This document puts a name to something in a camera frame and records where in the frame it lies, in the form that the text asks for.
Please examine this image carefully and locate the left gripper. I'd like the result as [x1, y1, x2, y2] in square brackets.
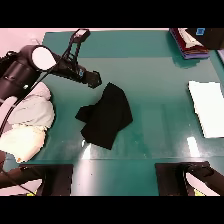
[76, 67, 103, 89]

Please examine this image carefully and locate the black garment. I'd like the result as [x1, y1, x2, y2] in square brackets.
[74, 82, 134, 151]

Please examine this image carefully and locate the pale grey garment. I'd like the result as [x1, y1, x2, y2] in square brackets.
[9, 81, 56, 130]

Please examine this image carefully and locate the cream garment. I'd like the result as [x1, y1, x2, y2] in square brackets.
[0, 124, 47, 163]

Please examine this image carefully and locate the dark red garment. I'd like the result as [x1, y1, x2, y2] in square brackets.
[168, 28, 202, 52]

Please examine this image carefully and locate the purple garment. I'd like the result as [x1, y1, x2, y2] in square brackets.
[179, 47, 211, 61]

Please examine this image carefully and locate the white garment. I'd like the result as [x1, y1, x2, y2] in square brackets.
[188, 80, 224, 139]

